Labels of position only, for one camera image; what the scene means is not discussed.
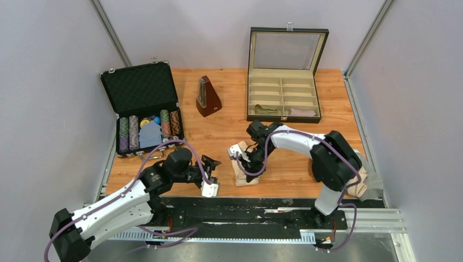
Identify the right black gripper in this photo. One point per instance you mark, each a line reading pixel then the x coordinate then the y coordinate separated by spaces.
pixel 251 166

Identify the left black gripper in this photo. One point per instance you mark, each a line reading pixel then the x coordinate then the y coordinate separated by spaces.
pixel 210 164

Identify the beige underwear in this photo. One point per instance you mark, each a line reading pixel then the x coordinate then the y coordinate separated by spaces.
pixel 240 176

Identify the olive green white underwear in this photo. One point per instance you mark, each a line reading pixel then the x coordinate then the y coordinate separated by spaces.
pixel 266 110

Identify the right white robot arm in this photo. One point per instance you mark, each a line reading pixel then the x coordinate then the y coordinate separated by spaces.
pixel 334 162

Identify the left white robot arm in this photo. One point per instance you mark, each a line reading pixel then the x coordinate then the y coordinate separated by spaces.
pixel 75 234

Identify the tan striped waistband underwear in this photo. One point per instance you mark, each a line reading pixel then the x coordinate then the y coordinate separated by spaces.
pixel 359 189

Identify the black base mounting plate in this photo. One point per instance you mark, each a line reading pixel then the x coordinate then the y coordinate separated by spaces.
pixel 244 218

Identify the pink cloth in box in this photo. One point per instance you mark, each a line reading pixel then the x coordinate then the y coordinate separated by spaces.
pixel 302 113

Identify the orange black chip stack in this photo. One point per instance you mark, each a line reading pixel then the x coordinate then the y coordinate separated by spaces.
pixel 175 124

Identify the wooden metronome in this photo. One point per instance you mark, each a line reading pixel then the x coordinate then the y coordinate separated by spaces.
pixel 207 101

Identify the green red chip stack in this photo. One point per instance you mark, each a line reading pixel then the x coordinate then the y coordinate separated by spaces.
pixel 165 125

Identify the blue playing cards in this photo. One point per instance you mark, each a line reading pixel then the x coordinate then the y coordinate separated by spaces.
pixel 150 135

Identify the black compartment display box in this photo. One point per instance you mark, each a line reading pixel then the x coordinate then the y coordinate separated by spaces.
pixel 282 63

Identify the purple grey chip stack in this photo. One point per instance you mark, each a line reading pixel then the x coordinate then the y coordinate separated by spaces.
pixel 133 133

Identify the green purple chip stack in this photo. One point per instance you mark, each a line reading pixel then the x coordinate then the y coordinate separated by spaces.
pixel 124 134

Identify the black poker chip case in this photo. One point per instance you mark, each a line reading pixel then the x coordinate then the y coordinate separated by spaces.
pixel 142 90

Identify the grey cloth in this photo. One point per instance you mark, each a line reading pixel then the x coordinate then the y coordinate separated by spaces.
pixel 374 183

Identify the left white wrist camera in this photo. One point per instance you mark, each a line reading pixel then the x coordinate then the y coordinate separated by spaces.
pixel 210 190

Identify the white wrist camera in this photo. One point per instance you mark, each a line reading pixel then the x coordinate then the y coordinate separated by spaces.
pixel 210 190
pixel 235 152

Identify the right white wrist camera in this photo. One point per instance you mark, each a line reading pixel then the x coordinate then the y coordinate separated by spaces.
pixel 235 152

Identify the aluminium frame rail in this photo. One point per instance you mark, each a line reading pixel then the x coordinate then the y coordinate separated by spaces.
pixel 359 221

